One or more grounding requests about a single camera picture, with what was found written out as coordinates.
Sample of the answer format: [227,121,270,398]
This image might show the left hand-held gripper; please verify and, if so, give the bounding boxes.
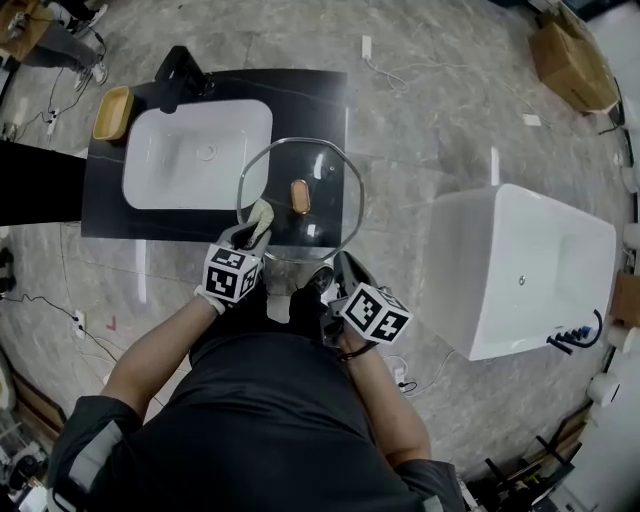
[202,223,274,307]

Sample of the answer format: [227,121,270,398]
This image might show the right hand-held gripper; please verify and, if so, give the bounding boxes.
[319,251,414,349]

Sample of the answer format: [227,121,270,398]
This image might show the cleaning cloth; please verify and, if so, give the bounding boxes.
[248,198,275,250]

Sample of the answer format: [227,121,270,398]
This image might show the glass pot lid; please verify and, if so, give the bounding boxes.
[234,135,365,264]

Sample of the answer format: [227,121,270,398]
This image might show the person's left forearm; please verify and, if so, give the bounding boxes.
[107,299,221,416]

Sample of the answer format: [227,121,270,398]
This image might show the person's right forearm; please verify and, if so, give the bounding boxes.
[337,334,434,464]

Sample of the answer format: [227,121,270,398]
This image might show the person's left hand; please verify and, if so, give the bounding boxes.
[194,284,236,316]

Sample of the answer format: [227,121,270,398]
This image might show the person's black shoe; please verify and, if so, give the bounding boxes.
[302,266,334,296]

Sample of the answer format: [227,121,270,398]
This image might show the person's black trousers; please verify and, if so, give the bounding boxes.
[239,279,332,351]

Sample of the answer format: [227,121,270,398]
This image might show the black wrist band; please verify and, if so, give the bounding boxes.
[337,342,377,363]

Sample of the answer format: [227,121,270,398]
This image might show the white sink basin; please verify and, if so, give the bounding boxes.
[121,98,274,211]

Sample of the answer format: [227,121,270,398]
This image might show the black topped sink cabinet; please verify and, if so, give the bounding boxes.
[79,68,349,249]

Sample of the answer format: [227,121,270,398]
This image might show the black sink faucet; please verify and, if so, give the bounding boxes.
[153,45,216,115]

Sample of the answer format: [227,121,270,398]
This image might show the person's black shirt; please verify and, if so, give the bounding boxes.
[47,332,469,512]

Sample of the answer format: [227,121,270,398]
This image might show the tan plastic basin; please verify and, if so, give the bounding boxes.
[92,85,136,144]

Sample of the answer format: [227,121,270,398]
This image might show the white bathtub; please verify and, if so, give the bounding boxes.
[423,183,617,362]

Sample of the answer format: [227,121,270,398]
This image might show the black bathtub faucet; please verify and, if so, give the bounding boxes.
[546,308,604,356]

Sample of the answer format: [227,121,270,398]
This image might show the small cardboard box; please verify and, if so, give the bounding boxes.
[609,269,640,326]

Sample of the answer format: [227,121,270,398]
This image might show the white ceramic fixture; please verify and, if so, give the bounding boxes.
[607,323,640,351]
[587,372,621,407]

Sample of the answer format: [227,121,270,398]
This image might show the wooden table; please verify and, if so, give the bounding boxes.
[0,0,49,60]

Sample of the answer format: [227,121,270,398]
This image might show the large cardboard box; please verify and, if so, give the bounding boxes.
[528,9,621,114]

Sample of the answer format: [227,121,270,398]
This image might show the black metal table frame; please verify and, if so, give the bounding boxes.
[484,434,586,504]

